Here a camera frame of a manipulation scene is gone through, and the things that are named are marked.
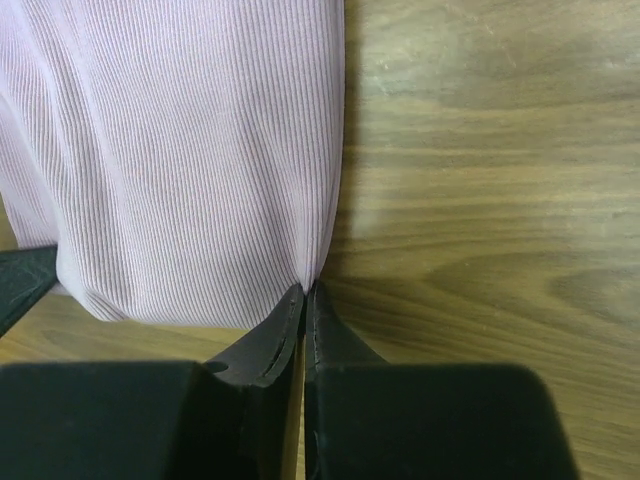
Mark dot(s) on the pink ribbed tank top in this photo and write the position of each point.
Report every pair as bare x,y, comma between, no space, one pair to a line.
183,156

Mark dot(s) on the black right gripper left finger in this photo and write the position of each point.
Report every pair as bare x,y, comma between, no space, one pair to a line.
240,418

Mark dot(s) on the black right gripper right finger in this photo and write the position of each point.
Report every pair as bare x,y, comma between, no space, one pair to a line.
329,341

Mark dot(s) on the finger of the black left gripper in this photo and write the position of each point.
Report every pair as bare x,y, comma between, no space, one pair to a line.
26,276

